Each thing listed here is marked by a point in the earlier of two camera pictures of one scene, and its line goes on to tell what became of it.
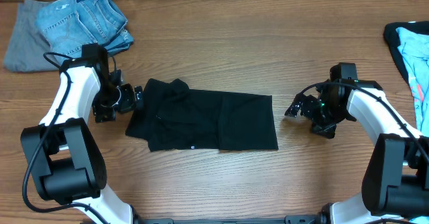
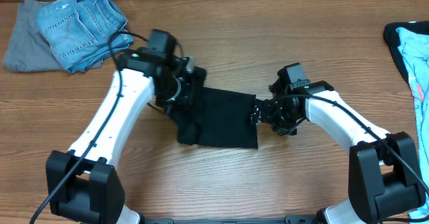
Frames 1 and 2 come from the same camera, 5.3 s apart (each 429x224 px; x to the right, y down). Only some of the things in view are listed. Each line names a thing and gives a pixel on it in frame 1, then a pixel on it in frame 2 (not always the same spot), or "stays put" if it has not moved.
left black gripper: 129,103 to 186,98
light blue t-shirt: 415,43 stays put
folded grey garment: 29,49 stays put
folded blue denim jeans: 90,16 stays put
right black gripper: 305,106 to 259,112
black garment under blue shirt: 393,39 stays put
